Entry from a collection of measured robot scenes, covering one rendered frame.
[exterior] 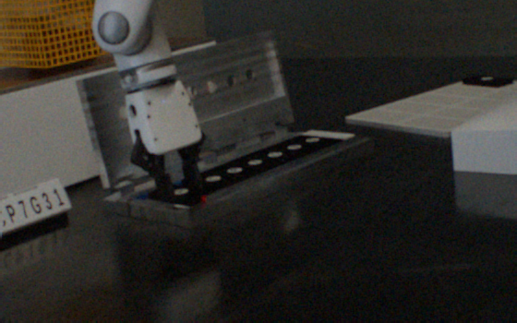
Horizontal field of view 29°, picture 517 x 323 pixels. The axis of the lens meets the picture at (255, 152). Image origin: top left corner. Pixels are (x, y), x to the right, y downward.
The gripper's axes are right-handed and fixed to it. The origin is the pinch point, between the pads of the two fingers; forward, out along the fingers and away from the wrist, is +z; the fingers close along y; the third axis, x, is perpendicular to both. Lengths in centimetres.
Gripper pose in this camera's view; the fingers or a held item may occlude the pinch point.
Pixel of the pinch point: (179, 183)
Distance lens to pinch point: 153.3
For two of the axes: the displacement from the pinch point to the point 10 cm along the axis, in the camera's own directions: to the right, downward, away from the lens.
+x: -6.9, 1.2, 7.2
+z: 2.6, 9.6, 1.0
